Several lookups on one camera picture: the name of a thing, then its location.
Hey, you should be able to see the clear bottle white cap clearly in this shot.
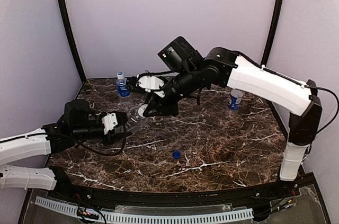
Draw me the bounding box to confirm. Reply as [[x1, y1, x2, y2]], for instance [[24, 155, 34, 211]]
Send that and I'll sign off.
[[126, 104, 148, 134]]

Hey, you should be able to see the Pocari Sweat bottle blue label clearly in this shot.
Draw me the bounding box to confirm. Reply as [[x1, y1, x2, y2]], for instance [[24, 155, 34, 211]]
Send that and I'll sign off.
[[116, 71, 133, 111]]

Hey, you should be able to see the blue bottle cap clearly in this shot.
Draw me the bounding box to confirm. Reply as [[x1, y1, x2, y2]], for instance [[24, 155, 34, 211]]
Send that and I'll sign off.
[[172, 151, 181, 159]]

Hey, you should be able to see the Pepsi bottle blue label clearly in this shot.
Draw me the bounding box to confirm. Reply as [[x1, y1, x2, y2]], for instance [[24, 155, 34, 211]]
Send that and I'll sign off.
[[226, 89, 244, 118]]

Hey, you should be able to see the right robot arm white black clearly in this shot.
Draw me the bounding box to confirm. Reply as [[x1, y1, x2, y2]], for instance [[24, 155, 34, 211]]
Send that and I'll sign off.
[[136, 37, 323, 182]]

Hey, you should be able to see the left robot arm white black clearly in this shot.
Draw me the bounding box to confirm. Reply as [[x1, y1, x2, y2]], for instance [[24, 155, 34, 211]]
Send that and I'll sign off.
[[1, 100, 128, 191]]

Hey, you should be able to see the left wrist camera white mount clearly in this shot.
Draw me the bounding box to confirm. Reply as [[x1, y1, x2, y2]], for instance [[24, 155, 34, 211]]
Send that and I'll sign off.
[[101, 113, 118, 135]]

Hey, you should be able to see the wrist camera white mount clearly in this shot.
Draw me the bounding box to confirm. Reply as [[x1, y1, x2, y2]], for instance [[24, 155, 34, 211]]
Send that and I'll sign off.
[[101, 113, 118, 135], [127, 75, 165, 98]]

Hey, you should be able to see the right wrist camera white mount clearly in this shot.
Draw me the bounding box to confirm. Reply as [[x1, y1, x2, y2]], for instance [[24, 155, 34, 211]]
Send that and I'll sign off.
[[127, 75, 165, 98]]

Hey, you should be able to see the black front table rail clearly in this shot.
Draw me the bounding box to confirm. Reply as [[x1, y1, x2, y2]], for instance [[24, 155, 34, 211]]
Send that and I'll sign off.
[[48, 178, 301, 209]]

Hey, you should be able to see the white slotted cable duct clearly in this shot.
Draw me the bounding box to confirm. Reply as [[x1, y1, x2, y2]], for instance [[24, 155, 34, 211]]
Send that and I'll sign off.
[[34, 196, 254, 223]]

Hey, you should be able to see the left black frame post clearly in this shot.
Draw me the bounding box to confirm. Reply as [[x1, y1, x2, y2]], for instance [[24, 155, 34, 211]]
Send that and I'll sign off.
[[57, 0, 87, 84]]

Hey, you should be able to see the black frame post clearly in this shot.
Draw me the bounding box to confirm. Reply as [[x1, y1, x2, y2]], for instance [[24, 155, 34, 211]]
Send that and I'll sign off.
[[57, 0, 87, 84], [261, 0, 283, 65]]

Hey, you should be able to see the right black frame post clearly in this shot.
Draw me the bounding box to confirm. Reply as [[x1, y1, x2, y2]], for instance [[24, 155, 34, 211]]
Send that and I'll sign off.
[[261, 0, 283, 65]]

